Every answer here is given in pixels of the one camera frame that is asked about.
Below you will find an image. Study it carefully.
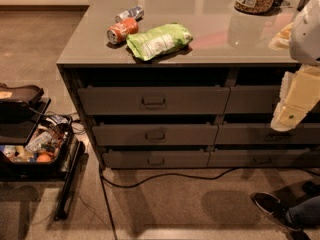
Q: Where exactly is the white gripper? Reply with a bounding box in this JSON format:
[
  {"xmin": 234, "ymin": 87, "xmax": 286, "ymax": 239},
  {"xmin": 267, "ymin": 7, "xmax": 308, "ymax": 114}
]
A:
[{"xmin": 268, "ymin": 23, "xmax": 320, "ymax": 132}]

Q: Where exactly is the grey drawer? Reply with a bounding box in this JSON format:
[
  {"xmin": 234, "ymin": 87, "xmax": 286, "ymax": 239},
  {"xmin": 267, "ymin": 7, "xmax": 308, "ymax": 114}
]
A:
[
  {"xmin": 92, "ymin": 124, "xmax": 218, "ymax": 146},
  {"xmin": 103, "ymin": 150, "xmax": 210, "ymax": 169},
  {"xmin": 215, "ymin": 123, "xmax": 320, "ymax": 145},
  {"xmin": 225, "ymin": 85, "xmax": 280, "ymax": 114},
  {"xmin": 208, "ymin": 149, "xmax": 320, "ymax": 168},
  {"xmin": 78, "ymin": 86, "xmax": 229, "ymax": 115}
]

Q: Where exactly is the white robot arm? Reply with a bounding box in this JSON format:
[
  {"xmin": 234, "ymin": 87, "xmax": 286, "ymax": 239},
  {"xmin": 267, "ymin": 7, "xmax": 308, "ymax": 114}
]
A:
[{"xmin": 269, "ymin": 0, "xmax": 320, "ymax": 132}]

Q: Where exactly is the grey drawer cabinet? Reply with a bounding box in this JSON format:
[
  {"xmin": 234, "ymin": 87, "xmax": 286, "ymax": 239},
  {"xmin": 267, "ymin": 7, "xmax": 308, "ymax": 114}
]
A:
[{"xmin": 57, "ymin": 0, "xmax": 320, "ymax": 169}]

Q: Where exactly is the green chip bag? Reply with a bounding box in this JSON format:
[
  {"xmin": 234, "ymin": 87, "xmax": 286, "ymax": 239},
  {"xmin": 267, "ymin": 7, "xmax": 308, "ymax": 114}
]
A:
[{"xmin": 126, "ymin": 23, "xmax": 193, "ymax": 61}]

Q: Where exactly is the black sneaker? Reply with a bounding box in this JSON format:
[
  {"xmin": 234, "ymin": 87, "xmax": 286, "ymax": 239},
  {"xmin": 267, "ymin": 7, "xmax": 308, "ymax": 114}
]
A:
[{"xmin": 251, "ymin": 192, "xmax": 302, "ymax": 231}]

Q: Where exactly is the orange soda can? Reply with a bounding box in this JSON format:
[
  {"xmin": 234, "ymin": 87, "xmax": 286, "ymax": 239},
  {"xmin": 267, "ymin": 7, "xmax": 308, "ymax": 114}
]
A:
[{"xmin": 107, "ymin": 17, "xmax": 139, "ymax": 45}]

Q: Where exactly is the blue jeans leg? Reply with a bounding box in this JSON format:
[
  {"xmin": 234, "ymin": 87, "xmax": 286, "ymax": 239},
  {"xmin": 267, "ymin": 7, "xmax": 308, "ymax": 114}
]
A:
[{"xmin": 287, "ymin": 196, "xmax": 320, "ymax": 226}]

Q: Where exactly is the brown leather bag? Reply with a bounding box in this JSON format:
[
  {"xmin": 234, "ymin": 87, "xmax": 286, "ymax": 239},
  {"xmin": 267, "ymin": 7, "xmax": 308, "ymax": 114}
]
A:
[{"xmin": 0, "ymin": 83, "xmax": 44, "ymax": 107}]

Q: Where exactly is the black bin with groceries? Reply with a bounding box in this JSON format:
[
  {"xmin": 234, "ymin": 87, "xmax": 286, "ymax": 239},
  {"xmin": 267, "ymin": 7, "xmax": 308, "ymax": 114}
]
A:
[{"xmin": 0, "ymin": 115, "xmax": 72, "ymax": 178}]

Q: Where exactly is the orange fruit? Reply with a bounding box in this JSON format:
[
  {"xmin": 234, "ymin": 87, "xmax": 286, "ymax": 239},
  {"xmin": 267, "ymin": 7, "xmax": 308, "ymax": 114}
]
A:
[{"xmin": 36, "ymin": 154, "xmax": 51, "ymax": 162}]

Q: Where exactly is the black floor cable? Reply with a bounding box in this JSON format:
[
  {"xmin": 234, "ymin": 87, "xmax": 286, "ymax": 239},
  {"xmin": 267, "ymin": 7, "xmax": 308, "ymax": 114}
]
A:
[{"xmin": 99, "ymin": 166, "xmax": 320, "ymax": 240}]

